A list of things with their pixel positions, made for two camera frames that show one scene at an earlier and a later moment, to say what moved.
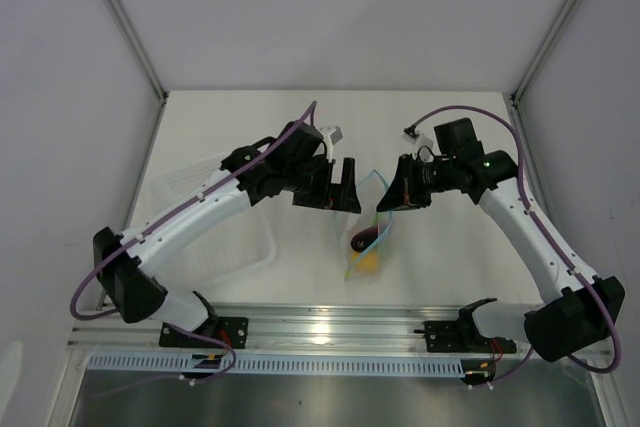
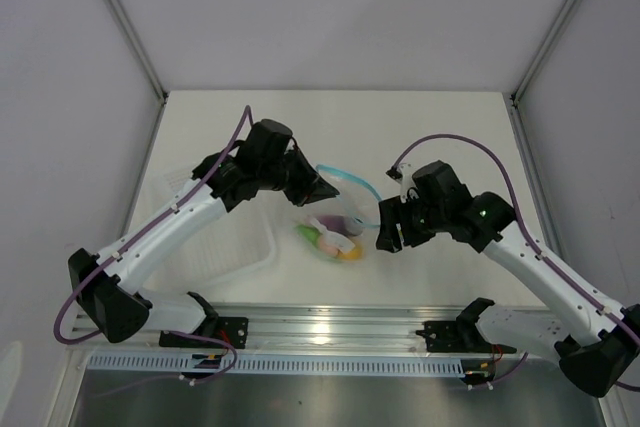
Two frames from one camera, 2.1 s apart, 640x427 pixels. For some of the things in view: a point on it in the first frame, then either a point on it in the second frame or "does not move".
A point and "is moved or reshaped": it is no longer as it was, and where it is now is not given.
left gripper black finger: (344, 196) to (321, 190)
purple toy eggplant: (365, 237) to (349, 225)
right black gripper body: (436, 176) to (420, 222)
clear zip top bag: (361, 236) is moved or reshaped
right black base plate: (463, 336) does not move
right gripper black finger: (403, 192) to (390, 236)
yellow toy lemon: (366, 261) to (354, 255)
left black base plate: (232, 331) does not move
